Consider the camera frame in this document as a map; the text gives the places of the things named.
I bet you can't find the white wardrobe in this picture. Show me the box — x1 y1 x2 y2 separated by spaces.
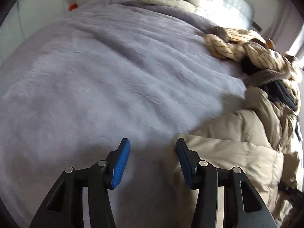
1 0 68 62

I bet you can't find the black garment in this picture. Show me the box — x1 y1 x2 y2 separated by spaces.
241 57 299 112

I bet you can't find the beige puffer jacket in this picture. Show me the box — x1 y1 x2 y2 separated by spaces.
181 87 303 227

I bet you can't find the cream fluffy blanket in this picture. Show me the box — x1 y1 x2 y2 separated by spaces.
140 0 198 13

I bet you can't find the tan striped fleece blanket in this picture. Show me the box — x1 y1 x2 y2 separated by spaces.
204 26 302 86

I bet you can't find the lavender plush bed blanket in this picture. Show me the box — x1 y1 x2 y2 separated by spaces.
1 0 246 227

